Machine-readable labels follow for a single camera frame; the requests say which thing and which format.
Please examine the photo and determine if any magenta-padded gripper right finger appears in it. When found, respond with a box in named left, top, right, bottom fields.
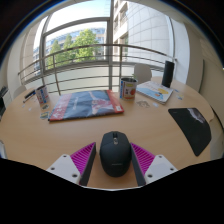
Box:
left=129, top=142, right=179, bottom=187

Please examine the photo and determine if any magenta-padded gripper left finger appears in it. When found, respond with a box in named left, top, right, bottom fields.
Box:
left=45, top=141, right=98, bottom=187

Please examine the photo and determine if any black computer mouse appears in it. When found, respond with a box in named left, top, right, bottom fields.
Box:
left=99, top=130, right=133, bottom=178

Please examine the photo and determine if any black mouse pad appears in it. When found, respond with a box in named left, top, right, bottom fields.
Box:
left=167, top=107, right=213, bottom=157

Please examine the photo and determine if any small printed sticker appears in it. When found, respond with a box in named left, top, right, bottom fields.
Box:
left=135, top=99, right=151, bottom=109
left=39, top=111, right=50, bottom=121

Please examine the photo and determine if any red and blue magazine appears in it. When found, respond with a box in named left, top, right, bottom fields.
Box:
left=47, top=89, right=125, bottom=123

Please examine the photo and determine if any light blue illustrated booklet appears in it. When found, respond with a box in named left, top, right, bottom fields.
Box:
left=135, top=80, right=174, bottom=105

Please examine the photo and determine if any dark marker pen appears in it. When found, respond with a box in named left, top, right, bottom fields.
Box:
left=22, top=89, right=37, bottom=103

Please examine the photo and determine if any printed mug with plant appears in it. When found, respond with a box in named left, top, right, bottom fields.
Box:
left=119, top=77, right=138, bottom=101

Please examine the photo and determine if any white chair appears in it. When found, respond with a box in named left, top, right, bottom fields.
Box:
left=133, top=63, right=153, bottom=85
left=12, top=84, right=28, bottom=99

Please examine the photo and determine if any black cylindrical bottle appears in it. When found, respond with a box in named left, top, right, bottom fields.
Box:
left=161, top=60, right=176, bottom=89

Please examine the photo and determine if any metal balcony railing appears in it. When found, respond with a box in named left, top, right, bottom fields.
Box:
left=18, top=43, right=178, bottom=96

